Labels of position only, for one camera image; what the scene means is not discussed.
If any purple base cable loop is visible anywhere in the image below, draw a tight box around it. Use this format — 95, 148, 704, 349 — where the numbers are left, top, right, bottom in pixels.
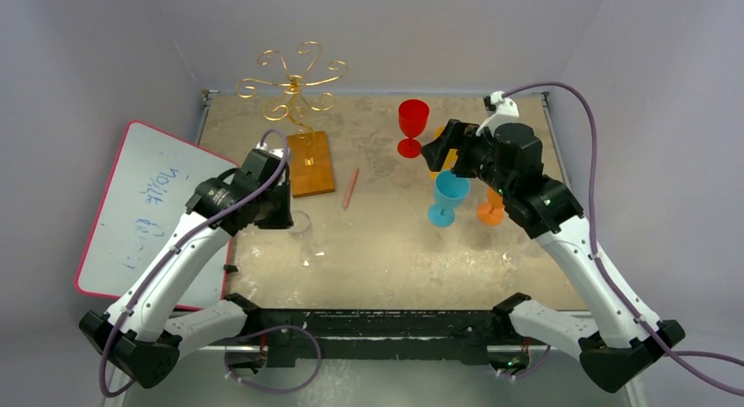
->
224, 325, 323, 395

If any gold wire wine glass rack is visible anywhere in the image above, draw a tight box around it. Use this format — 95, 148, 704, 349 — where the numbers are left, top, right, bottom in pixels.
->
234, 40, 349, 144

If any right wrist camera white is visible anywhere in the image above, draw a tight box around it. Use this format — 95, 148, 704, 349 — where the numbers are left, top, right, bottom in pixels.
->
475, 91, 519, 137

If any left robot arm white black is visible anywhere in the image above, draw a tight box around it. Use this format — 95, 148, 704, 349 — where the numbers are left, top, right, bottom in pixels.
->
79, 145, 293, 397

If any whiteboard with pink frame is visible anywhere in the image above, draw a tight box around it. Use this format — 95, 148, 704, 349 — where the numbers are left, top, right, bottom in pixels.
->
75, 121, 235, 299

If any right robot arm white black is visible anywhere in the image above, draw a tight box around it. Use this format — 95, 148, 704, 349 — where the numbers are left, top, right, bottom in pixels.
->
421, 119, 685, 393

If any orange plastic wine glass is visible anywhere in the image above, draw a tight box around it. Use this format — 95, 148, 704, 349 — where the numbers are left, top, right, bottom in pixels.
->
476, 188, 504, 226

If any red plastic wine glass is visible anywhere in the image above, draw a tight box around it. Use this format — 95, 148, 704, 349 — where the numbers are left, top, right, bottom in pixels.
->
397, 99, 430, 159

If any yellow plastic wine glass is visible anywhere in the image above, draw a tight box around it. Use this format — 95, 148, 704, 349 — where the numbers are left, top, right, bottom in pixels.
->
429, 125, 457, 181

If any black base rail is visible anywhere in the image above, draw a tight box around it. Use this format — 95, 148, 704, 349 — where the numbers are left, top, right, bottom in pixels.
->
226, 293, 533, 374

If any clear wine glass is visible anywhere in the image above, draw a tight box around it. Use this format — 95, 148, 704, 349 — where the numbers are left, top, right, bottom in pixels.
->
501, 240, 545, 270
288, 211, 326, 269

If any blue plastic wine glass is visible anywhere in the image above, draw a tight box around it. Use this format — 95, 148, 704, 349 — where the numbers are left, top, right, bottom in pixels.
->
427, 171, 471, 227

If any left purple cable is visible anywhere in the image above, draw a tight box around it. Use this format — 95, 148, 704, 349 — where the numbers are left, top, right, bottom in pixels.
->
97, 128, 291, 399

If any wooden rack base board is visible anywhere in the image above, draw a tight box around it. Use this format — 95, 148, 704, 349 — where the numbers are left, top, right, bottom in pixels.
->
287, 131, 335, 198

